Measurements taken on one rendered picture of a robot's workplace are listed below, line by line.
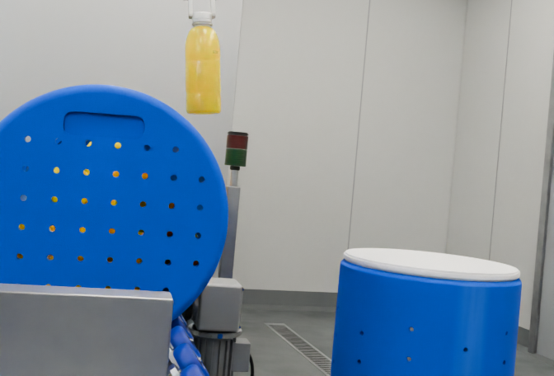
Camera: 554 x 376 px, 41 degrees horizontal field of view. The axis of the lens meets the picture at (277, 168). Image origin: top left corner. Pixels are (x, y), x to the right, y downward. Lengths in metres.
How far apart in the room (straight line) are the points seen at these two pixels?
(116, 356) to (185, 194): 0.42
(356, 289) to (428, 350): 0.14
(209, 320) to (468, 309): 0.94
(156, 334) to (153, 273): 0.41
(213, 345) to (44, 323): 1.51
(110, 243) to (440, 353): 0.51
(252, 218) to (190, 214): 5.35
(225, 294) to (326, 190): 4.50
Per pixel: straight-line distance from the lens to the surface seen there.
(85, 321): 0.42
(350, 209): 6.44
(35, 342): 0.42
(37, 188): 0.82
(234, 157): 2.14
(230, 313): 1.90
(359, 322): 1.13
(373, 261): 1.11
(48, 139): 0.82
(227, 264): 2.17
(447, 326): 1.09
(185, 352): 0.73
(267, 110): 6.18
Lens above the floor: 1.16
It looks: level
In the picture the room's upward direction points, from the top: 5 degrees clockwise
